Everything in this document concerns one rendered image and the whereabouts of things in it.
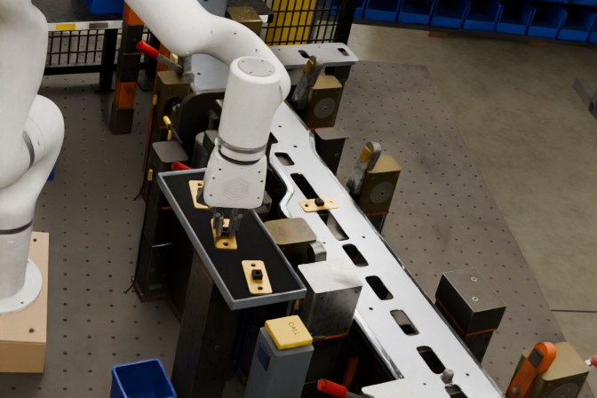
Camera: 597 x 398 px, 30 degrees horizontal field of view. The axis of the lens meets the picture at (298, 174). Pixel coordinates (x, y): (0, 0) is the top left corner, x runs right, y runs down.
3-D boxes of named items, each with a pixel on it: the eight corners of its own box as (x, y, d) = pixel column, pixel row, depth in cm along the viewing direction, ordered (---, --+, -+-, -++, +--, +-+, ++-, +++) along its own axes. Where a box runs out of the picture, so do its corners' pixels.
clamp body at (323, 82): (325, 200, 294) (354, 87, 275) (285, 204, 289) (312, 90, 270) (314, 185, 299) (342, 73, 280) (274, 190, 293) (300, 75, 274)
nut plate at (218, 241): (236, 250, 194) (238, 244, 194) (215, 249, 193) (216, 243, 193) (231, 220, 201) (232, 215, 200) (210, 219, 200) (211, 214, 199)
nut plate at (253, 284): (272, 294, 186) (273, 289, 186) (250, 294, 185) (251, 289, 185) (262, 261, 193) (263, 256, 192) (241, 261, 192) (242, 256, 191)
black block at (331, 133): (332, 233, 283) (359, 137, 267) (298, 237, 278) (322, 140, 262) (323, 220, 286) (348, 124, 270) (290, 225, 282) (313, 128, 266)
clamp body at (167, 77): (172, 204, 279) (193, 83, 260) (135, 209, 275) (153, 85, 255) (163, 189, 284) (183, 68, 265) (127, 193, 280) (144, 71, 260)
